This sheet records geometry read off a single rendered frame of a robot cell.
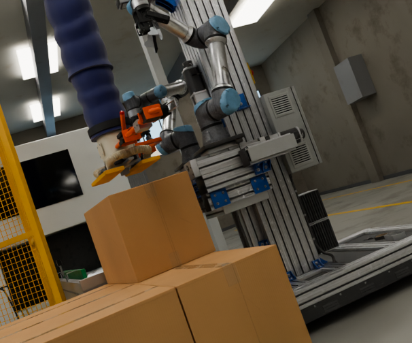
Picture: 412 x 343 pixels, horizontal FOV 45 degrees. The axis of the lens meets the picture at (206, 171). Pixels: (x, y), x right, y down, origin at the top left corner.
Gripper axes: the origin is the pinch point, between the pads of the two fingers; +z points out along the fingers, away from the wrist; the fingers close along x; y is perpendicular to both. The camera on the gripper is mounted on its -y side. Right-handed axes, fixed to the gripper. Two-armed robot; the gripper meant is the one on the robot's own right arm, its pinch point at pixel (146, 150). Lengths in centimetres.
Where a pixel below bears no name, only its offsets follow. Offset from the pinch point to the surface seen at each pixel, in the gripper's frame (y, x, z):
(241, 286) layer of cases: 120, -30, 72
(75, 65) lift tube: 36, -34, -45
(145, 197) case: 60, -31, 30
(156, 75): -279, 151, -127
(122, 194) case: 60, -41, 25
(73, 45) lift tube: 39, -32, -55
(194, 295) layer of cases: 119, -47, 69
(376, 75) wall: -434, 670, -79
